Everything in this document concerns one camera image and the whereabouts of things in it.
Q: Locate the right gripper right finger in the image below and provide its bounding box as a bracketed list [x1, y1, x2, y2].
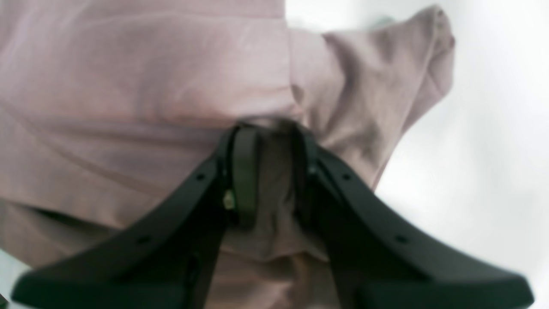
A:
[292, 124, 534, 309]

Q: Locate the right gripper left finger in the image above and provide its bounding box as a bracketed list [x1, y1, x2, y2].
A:
[11, 127, 259, 309]

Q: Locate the mauve brown T-shirt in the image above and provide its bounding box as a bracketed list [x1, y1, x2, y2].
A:
[0, 0, 456, 309]

